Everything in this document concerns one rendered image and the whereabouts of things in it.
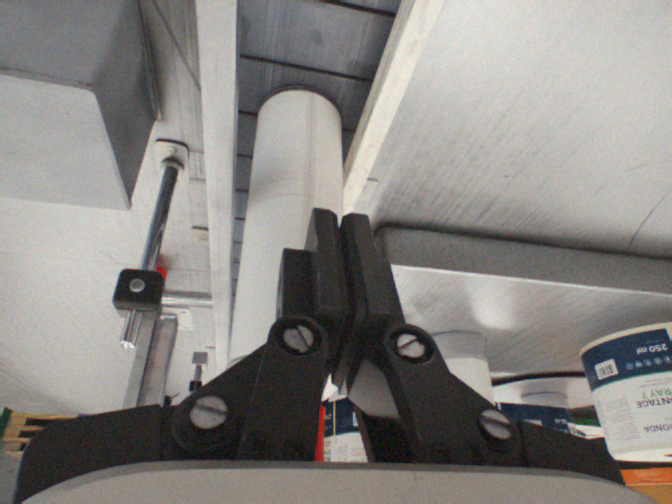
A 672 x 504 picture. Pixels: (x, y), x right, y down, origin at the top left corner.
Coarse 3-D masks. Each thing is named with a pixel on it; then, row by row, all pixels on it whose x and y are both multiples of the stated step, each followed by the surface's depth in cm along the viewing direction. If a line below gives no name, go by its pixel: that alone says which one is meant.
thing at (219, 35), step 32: (224, 0) 13; (224, 32) 13; (224, 64) 14; (224, 96) 15; (224, 128) 17; (224, 160) 18; (224, 192) 20; (224, 224) 22; (224, 256) 25; (224, 288) 29; (224, 320) 34; (224, 352) 41
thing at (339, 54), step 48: (288, 0) 21; (336, 0) 21; (384, 0) 21; (240, 48) 23; (288, 48) 23; (336, 48) 23; (384, 48) 23; (240, 96) 25; (336, 96) 25; (240, 144) 29; (240, 192) 33; (240, 240) 39
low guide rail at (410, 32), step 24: (408, 0) 18; (432, 0) 17; (408, 24) 18; (432, 24) 18; (408, 48) 19; (384, 72) 21; (408, 72) 20; (384, 96) 21; (360, 120) 25; (384, 120) 22; (360, 144) 24; (360, 168) 26; (360, 192) 28
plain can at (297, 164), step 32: (288, 96) 24; (320, 96) 25; (288, 128) 23; (320, 128) 23; (256, 160) 23; (288, 160) 22; (320, 160) 22; (256, 192) 22; (288, 192) 21; (320, 192) 21; (256, 224) 20; (288, 224) 20; (256, 256) 19; (256, 288) 18; (256, 320) 18; (320, 416) 17; (320, 448) 17
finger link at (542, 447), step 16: (528, 432) 9; (544, 432) 9; (560, 432) 9; (528, 448) 9; (544, 448) 9; (560, 448) 9; (576, 448) 9; (592, 448) 9; (512, 464) 8; (528, 464) 8; (544, 464) 8; (560, 464) 8; (576, 464) 9; (592, 464) 9; (608, 464) 9
